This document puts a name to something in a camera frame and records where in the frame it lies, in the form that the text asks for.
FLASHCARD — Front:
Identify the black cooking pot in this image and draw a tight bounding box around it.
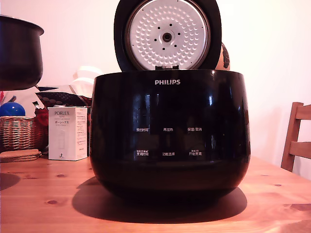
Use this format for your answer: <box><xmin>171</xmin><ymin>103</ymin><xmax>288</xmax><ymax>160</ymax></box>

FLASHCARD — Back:
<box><xmin>0</xmin><ymin>15</ymin><xmax>45</xmax><ymax>91</ymax></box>

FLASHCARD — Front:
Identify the black Philips rice cooker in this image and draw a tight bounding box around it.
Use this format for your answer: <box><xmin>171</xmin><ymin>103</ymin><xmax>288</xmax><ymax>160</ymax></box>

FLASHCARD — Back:
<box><xmin>89</xmin><ymin>69</ymin><xmax>251</xmax><ymax>202</ymax></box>

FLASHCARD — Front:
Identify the rice cooker lid, silver plate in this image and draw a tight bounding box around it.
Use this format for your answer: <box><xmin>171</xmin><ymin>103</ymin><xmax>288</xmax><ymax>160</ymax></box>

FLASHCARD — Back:
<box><xmin>113</xmin><ymin>0</ymin><xmax>223</xmax><ymax>73</ymax></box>

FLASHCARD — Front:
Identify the white plastic container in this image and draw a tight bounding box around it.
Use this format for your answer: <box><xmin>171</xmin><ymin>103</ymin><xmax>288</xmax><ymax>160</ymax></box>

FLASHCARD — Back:
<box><xmin>69</xmin><ymin>66</ymin><xmax>104</xmax><ymax>98</ymax></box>

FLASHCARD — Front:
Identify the brown spotted round object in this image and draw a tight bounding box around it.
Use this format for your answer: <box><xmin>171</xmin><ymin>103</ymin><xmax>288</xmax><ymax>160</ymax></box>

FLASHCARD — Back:
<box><xmin>217</xmin><ymin>41</ymin><xmax>231</xmax><ymax>71</ymax></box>

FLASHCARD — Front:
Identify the white Porlex box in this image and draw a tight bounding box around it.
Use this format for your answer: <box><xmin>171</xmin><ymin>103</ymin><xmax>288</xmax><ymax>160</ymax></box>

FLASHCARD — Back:
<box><xmin>48</xmin><ymin>106</ymin><xmax>88</xmax><ymax>161</ymax></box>

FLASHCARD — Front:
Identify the black dotted fabric bag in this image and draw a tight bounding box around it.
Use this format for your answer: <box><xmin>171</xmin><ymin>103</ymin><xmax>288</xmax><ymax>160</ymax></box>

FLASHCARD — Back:
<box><xmin>35</xmin><ymin>91</ymin><xmax>92</xmax><ymax>109</ymax></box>

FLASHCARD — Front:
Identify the red knitted cloth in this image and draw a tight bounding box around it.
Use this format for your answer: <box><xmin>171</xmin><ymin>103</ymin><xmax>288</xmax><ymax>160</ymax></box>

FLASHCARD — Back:
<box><xmin>34</xmin><ymin>108</ymin><xmax>50</xmax><ymax>128</ymax></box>

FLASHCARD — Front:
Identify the woven wicker basket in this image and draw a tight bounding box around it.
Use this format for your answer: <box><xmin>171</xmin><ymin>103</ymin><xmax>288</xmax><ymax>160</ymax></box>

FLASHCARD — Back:
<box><xmin>0</xmin><ymin>116</ymin><xmax>48</xmax><ymax>152</ymax></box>

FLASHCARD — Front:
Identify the cork coaster stack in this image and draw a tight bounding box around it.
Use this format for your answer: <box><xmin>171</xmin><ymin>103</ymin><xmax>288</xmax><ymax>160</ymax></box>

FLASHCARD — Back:
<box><xmin>0</xmin><ymin>148</ymin><xmax>43</xmax><ymax>164</ymax></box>

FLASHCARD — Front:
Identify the wooden chair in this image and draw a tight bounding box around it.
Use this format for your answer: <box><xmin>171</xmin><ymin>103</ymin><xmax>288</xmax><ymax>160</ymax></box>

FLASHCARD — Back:
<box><xmin>280</xmin><ymin>101</ymin><xmax>311</xmax><ymax>173</ymax></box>

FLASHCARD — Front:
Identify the blue ball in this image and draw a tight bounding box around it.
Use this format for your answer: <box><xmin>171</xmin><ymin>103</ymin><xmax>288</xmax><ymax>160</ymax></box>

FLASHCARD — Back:
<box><xmin>0</xmin><ymin>101</ymin><xmax>26</xmax><ymax>117</ymax></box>

